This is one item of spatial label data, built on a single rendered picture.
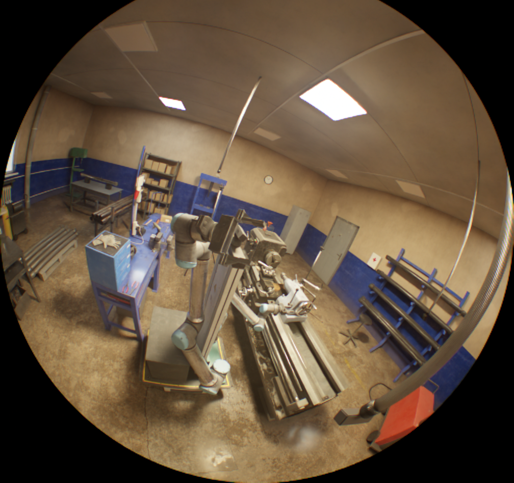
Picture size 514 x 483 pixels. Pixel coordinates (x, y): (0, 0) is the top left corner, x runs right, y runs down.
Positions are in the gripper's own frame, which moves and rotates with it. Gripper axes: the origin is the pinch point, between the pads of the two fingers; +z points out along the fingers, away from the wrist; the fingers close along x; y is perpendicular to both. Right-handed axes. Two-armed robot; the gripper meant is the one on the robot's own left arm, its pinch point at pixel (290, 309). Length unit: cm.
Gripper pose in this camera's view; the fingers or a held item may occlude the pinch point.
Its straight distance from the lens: 180.4
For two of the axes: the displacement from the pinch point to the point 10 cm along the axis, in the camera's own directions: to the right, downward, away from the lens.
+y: 3.6, -9.0, -2.5
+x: -2.5, -3.5, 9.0
